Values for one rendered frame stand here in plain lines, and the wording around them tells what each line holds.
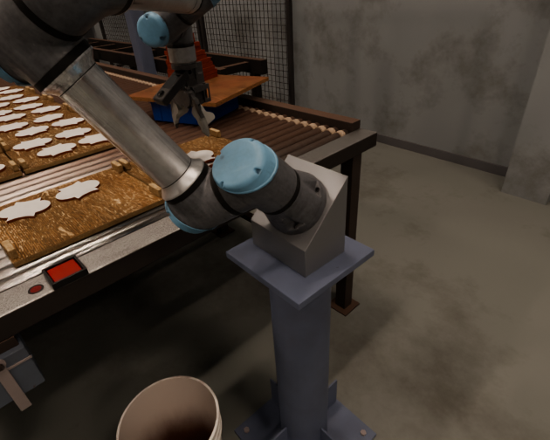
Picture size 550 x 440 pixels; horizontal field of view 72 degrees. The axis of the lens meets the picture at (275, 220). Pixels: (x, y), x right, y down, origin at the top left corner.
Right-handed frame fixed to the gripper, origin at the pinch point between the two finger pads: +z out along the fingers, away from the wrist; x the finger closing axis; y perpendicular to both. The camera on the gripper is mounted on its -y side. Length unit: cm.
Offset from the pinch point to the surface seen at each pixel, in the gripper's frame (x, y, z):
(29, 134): 95, -15, 13
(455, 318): -73, 83, 107
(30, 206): 24, -43, 13
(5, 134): 110, -20, 14
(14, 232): 15, -51, 14
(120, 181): 17.9, -17.3, 13.8
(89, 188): 20.4, -26.5, 13.0
